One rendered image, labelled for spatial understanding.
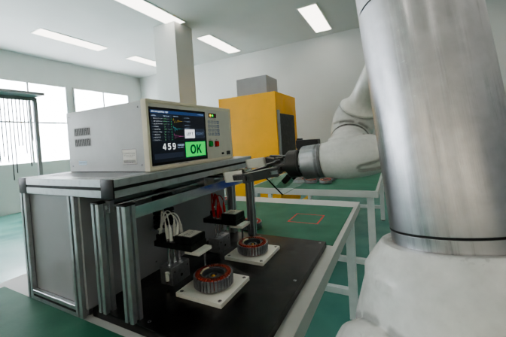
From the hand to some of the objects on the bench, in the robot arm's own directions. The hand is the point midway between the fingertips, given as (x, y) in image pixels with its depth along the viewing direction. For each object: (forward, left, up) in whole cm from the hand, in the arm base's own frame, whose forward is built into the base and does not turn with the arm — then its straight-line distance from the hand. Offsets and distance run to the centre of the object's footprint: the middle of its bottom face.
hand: (239, 169), depth 84 cm
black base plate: (+4, 0, -35) cm, 36 cm away
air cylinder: (+17, +13, -33) cm, 39 cm away
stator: (+2, +12, -31) cm, 33 cm away
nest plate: (+2, +12, -32) cm, 34 cm away
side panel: (+41, +35, -36) cm, 64 cm away
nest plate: (+4, -12, -34) cm, 36 cm away
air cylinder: (+18, -11, -35) cm, 40 cm away
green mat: (+29, -63, -40) cm, 80 cm away
